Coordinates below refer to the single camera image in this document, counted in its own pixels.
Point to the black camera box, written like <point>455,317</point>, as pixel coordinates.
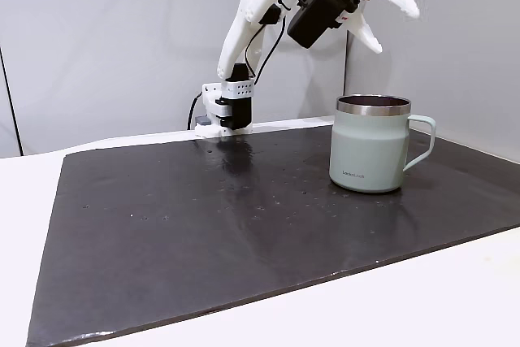
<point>319,9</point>

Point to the pale green steel-rimmed mug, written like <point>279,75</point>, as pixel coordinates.
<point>365,152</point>

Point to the black table mat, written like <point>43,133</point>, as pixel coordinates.
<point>203,221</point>

